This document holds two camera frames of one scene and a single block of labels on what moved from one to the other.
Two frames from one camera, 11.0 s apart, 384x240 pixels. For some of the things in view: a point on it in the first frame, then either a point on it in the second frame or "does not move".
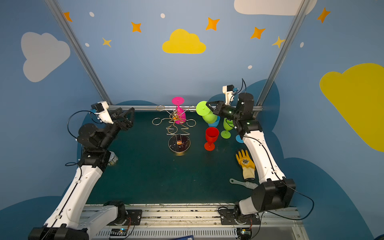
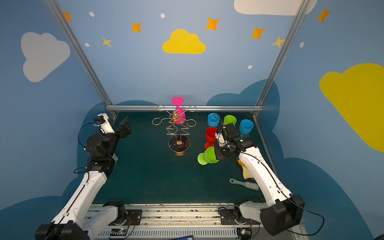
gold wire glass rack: x=179 y=142 does not move
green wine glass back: x=202 y=109 to x=208 y=156
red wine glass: x=212 y=134 does not move
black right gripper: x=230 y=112 to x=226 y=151
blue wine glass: x=214 y=124 does not move
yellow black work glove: x=247 y=165 does not move
